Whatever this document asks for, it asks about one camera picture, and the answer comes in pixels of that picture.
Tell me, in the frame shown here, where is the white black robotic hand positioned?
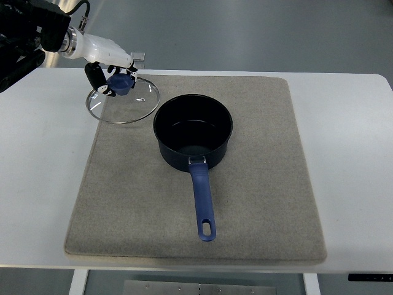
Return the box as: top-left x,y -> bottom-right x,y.
58,27 -> 138,97

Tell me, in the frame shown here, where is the glass pot lid blue knob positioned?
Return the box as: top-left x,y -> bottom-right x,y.
85,73 -> 160,124

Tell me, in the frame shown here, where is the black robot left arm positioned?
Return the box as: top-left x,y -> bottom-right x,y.
1,1 -> 90,92

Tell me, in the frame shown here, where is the dark blue saucepan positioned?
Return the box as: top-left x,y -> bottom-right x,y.
153,94 -> 233,242

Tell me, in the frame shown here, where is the beige felt mat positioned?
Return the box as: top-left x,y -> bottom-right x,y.
64,75 -> 327,265

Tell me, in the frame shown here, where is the metal plate under table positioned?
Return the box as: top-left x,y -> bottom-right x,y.
122,280 -> 277,295

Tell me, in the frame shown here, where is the black table control panel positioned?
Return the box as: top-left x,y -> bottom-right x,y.
348,273 -> 392,282

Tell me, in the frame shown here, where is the white table leg frame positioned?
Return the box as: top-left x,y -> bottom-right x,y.
68,269 -> 89,295

